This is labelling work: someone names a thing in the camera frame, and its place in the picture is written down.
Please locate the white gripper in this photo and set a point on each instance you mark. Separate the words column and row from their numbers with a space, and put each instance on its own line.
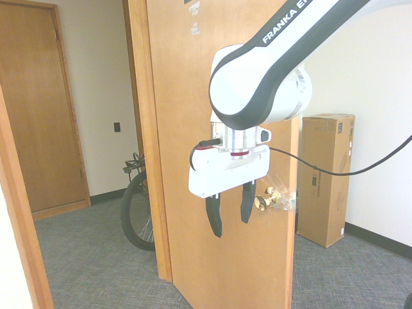
column 225, row 167

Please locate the wooden door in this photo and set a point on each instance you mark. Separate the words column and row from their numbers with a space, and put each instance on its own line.
column 35, row 109
column 199, row 96

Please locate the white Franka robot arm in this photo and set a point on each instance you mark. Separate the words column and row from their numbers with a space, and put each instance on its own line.
column 254, row 77

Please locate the brass door knob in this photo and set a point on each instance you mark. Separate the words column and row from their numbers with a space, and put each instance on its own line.
column 265, row 200

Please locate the clear tape on door edge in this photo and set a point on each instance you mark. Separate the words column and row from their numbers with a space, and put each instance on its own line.
column 286, row 193

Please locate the closed wooden door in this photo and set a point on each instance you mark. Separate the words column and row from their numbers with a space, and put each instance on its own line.
column 35, row 109

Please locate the black bicycle wheel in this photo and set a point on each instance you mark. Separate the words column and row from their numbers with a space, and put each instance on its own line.
column 136, row 206

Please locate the tall cardboard box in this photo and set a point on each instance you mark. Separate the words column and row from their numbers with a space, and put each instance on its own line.
column 325, row 180

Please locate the torn sticker remnants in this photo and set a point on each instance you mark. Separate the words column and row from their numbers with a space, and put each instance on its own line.
column 194, row 19

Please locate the wooden door frame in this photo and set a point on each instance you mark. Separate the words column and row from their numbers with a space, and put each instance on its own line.
column 145, row 128

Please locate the black wall switch plate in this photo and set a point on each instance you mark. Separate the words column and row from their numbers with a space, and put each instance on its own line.
column 117, row 127

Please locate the wooden door frame post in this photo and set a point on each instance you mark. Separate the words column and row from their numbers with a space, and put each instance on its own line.
column 19, row 219

